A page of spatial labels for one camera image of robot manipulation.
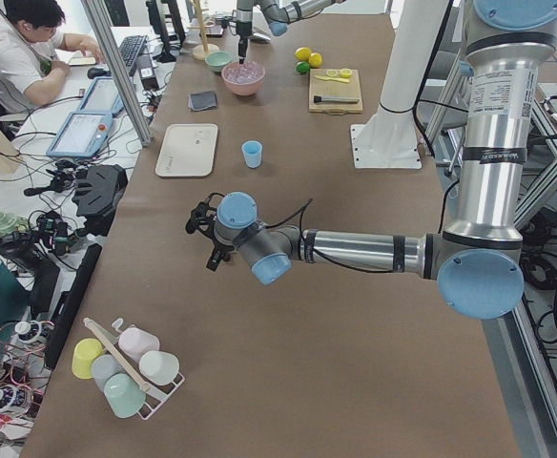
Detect black perforated bracket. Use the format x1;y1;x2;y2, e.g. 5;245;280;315
72;165;128;236

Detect far teach pendant tablet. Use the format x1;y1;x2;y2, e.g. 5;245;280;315
79;76;124;115

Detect yellow cup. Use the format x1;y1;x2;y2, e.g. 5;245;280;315
72;338;104;380

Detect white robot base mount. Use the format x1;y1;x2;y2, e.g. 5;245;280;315
351;0;451;169

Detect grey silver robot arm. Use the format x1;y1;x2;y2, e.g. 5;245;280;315
233;0;336;64
185;1;557;320

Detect pink cup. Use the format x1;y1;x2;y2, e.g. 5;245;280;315
117;326;160;364

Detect near teach pendant tablet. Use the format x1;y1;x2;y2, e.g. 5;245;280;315
46;110;113;158

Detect grey folded cloth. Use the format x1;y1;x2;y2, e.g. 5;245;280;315
188;91;217;112

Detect wooden cup stand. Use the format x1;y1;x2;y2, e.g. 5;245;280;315
192;0;219;61

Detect pile of clear ice cubes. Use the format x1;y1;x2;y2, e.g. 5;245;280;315
222;61;265;85

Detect black keyboard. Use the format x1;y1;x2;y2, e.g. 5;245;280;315
118;35;147;76

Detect black computer mouse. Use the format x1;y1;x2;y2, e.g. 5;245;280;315
87;67;111;79

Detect teach pendant tablet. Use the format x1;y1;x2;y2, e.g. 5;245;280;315
46;110;113;158
79;76;124;115

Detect pink bowl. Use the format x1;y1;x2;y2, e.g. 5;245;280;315
221;61;266;96

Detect light blue plastic cup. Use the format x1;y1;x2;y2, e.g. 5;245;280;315
241;139;263;169

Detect white cup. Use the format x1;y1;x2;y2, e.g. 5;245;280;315
138;350;180;385

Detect white wire cup rack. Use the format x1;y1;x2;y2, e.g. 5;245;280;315
83;317;185;421

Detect seated person white shirt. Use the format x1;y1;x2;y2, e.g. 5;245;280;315
0;0;104;114

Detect yellow plastic knife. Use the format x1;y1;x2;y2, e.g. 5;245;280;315
313;74;351;84

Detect aluminium frame post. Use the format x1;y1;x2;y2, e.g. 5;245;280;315
81;0;152;147

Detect cream rabbit tray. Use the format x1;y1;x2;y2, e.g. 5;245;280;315
155;123;218;177

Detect green lime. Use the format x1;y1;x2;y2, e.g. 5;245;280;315
296;61;310;74

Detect yellow lemon near board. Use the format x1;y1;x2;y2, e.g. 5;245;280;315
308;52;323;69

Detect steel muddler black tip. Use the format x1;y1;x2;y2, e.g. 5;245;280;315
313;95;360;104

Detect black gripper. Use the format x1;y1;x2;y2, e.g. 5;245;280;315
185;193;234;271
238;34;249;60

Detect mint cup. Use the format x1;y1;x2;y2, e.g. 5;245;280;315
103;373;146;418

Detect yellow lemon outer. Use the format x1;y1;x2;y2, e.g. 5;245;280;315
294;47;312;61

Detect bamboo cutting board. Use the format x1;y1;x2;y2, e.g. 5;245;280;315
308;69;363;115

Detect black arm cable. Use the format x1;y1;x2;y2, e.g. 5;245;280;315
263;198;465;276

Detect mint green bowl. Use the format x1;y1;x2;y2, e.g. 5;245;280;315
205;51;234;73

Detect upper lemon slice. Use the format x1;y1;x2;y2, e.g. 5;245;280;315
339;68;353;79

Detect grey cup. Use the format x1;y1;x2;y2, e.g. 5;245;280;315
91;353;124;392

